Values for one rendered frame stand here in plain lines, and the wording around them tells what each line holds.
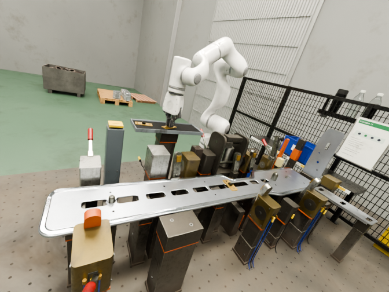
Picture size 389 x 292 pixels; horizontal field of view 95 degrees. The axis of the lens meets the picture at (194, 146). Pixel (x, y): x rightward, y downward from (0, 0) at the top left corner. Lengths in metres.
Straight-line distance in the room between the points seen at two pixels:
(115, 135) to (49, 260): 0.53
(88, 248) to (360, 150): 1.62
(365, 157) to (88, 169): 1.64
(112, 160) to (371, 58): 3.41
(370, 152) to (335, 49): 2.32
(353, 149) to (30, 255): 1.87
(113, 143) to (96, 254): 0.53
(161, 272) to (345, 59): 3.50
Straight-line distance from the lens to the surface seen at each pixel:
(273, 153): 1.29
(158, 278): 0.72
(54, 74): 6.26
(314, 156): 1.48
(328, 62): 3.69
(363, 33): 3.70
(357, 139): 1.69
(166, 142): 0.96
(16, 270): 0.97
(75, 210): 0.67
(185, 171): 0.87
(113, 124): 0.88
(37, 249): 1.00
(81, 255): 0.49
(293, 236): 1.24
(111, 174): 0.99
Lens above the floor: 1.46
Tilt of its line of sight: 22 degrees down
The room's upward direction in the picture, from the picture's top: 15 degrees clockwise
